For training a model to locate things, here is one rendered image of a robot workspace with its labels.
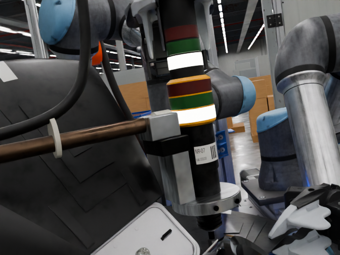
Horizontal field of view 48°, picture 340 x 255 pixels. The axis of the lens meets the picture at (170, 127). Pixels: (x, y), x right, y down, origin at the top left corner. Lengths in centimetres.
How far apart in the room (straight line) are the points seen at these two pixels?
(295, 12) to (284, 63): 146
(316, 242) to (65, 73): 39
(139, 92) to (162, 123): 812
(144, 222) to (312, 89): 49
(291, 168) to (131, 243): 88
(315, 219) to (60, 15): 64
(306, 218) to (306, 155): 22
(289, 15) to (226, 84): 155
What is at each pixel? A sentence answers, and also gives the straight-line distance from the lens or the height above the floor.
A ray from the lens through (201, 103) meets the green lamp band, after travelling 36.
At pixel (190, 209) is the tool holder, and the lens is 36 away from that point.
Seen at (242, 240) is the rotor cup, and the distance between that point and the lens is 34.
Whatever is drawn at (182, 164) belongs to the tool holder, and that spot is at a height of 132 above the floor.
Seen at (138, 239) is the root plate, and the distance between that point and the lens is 35.
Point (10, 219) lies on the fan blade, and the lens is 17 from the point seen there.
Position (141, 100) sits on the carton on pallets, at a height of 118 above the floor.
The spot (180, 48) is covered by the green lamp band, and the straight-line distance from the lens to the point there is 36.
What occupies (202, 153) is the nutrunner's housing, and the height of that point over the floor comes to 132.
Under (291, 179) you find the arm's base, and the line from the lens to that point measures 117.
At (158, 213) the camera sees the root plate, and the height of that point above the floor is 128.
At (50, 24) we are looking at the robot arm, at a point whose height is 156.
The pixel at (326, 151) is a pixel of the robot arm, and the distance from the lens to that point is 72.
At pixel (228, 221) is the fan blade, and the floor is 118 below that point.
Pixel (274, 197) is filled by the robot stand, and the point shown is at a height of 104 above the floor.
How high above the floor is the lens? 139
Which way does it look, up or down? 6 degrees down
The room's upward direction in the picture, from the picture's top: 9 degrees counter-clockwise
